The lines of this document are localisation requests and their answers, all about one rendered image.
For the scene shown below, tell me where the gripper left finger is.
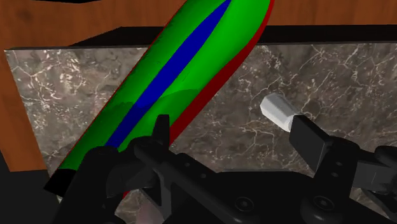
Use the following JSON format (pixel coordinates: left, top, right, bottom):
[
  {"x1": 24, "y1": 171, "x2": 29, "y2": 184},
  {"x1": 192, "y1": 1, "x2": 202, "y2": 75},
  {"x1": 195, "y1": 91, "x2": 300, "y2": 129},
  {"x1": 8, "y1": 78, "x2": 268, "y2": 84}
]
[{"x1": 52, "y1": 114, "x2": 260, "y2": 224}]

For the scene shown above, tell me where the white grey short cylinder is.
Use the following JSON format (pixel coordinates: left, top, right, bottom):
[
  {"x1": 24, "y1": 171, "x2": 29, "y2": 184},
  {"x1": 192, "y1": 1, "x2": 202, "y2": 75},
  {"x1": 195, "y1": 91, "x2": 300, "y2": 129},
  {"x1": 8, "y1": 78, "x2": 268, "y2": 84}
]
[{"x1": 259, "y1": 92, "x2": 301, "y2": 133}]

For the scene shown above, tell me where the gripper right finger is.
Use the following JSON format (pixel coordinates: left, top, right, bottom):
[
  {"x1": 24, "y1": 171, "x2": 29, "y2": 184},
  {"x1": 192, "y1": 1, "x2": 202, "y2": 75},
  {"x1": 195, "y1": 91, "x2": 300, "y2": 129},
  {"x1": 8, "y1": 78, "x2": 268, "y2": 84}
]
[{"x1": 289, "y1": 115, "x2": 397, "y2": 224}]

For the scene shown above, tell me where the green blue red long object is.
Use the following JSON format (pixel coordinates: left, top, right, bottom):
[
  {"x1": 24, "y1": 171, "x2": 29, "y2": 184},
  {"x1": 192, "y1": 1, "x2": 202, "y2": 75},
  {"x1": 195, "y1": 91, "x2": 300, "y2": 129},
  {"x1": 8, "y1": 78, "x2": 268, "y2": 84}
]
[{"x1": 43, "y1": 0, "x2": 275, "y2": 199}]

